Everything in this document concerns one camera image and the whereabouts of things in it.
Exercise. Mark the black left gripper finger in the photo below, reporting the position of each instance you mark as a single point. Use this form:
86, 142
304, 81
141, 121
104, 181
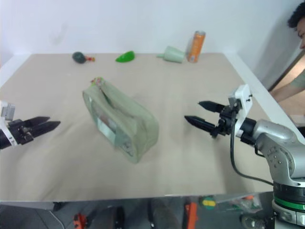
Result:
47, 127
38, 120

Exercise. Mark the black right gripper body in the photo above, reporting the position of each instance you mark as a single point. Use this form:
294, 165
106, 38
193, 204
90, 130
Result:
226, 121

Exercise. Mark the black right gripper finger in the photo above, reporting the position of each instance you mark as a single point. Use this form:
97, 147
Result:
201, 123
210, 106

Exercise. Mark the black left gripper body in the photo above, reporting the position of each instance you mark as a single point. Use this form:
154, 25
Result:
20, 132

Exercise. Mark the green plush zipper charm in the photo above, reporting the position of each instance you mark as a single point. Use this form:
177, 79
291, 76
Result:
97, 80

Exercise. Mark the pale green zip pouch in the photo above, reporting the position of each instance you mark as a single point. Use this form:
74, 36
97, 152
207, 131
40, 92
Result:
126, 114

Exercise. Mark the bystander bare forearm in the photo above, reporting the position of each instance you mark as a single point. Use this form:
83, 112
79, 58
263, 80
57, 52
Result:
286, 93

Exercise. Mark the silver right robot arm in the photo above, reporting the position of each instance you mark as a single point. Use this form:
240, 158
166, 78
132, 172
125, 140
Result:
278, 140

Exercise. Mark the beige table cloth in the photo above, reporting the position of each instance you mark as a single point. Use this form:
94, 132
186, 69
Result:
71, 155

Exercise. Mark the white table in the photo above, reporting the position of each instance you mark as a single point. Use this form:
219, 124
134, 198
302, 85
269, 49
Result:
262, 88

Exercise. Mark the orange drink can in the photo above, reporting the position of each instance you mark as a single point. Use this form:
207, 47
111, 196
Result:
196, 46

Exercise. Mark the pale green funnel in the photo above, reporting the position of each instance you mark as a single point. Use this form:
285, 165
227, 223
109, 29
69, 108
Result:
174, 55

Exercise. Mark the dark green ball toy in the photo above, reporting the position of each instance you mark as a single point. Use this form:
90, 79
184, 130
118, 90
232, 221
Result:
79, 57

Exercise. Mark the green and yellow round object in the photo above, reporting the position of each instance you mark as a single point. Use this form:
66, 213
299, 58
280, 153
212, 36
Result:
207, 202

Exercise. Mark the clear plastic bag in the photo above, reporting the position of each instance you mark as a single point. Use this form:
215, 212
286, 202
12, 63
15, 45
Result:
245, 204

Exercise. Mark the orange plastic bar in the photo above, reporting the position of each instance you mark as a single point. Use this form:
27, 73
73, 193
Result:
191, 214

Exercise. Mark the bright green plastic leaf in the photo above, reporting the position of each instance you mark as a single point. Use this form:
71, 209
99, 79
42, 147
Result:
125, 57

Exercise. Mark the small orange object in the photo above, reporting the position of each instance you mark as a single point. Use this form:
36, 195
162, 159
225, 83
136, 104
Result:
79, 220

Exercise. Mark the dark haired bystander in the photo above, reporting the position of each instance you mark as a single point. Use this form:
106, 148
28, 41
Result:
296, 14

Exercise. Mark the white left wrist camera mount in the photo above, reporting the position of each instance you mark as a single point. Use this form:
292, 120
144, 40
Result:
8, 111

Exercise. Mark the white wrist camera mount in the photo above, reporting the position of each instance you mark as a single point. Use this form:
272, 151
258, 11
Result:
8, 111
244, 100

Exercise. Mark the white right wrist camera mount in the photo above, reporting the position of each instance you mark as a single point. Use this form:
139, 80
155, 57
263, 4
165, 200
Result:
244, 100

